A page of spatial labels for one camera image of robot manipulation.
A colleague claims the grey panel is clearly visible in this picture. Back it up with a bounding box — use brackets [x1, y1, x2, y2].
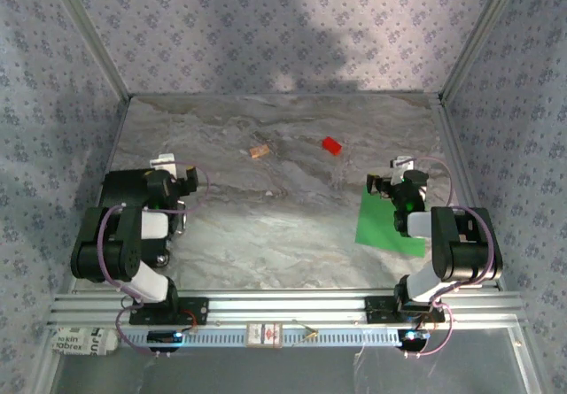
[52, 350, 535, 394]

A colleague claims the aluminium mounting rail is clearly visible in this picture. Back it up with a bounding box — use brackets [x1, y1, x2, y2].
[46, 290, 526, 328]

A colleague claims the aluminium corner post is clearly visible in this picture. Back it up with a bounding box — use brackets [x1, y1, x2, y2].
[438, 0, 528, 105]
[43, 0, 134, 103]

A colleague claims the white slotted cable duct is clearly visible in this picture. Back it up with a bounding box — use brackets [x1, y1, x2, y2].
[115, 326, 405, 349]

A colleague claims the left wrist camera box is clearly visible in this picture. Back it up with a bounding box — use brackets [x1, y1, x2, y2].
[149, 153, 175, 174]

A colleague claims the black controller board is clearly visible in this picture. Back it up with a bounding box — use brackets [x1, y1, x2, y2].
[397, 328, 431, 352]
[146, 329, 185, 353]

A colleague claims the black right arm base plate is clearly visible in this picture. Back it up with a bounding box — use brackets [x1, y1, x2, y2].
[364, 295, 447, 324]

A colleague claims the black right controller board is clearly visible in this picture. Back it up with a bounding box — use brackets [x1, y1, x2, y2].
[397, 328, 431, 352]

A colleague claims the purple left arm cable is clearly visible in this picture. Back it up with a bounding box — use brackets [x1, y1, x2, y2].
[99, 159, 210, 359]

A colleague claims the black left controller board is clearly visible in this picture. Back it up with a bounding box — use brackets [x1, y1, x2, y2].
[146, 329, 185, 353]

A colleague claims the black case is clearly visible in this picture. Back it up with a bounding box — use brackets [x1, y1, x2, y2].
[100, 168, 154, 212]

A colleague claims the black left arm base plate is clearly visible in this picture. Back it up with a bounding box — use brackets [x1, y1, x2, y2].
[128, 296, 210, 327]

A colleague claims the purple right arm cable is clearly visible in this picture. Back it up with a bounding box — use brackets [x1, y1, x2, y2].
[398, 154, 493, 360]

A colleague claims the aluminium side rail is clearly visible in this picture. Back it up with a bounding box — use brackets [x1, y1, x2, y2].
[66, 97, 132, 293]
[436, 95, 509, 292]

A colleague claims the brass clip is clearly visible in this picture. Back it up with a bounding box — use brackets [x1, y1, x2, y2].
[291, 319, 319, 346]

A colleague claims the small card with red logo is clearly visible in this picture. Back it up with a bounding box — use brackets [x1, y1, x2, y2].
[245, 321, 284, 350]

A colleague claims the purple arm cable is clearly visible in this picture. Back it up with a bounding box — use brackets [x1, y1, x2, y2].
[99, 159, 210, 359]
[398, 154, 493, 360]

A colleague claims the green paper sheet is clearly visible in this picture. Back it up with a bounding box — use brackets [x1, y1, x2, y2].
[354, 187, 427, 259]

